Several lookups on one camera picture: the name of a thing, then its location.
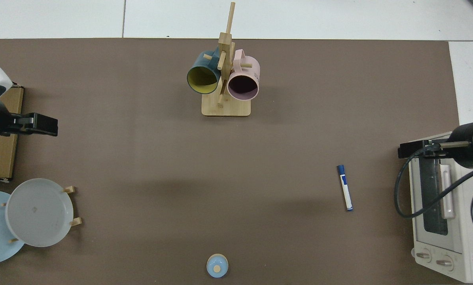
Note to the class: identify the brown table cloth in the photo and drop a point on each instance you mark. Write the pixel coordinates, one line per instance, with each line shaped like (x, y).
(141, 158)

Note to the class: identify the wooden cup stand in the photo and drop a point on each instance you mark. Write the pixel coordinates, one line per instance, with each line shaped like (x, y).
(226, 107)

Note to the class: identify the blue and white marker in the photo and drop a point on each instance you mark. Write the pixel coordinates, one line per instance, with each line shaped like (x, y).
(345, 190)

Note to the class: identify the pale toaster oven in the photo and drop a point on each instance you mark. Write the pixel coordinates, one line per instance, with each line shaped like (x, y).
(458, 245)

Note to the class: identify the grey plate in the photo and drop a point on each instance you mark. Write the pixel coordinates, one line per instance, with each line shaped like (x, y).
(38, 213)

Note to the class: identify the pink cup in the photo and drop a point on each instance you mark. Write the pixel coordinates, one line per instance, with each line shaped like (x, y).
(242, 89)

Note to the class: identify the wooden plate rack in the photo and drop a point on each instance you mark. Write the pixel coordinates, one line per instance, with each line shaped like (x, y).
(76, 221)

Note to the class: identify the small blue round knob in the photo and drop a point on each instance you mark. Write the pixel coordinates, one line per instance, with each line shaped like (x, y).
(212, 263)

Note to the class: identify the teal cup yellow inside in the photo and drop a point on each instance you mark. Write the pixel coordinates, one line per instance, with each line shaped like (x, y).
(203, 81)

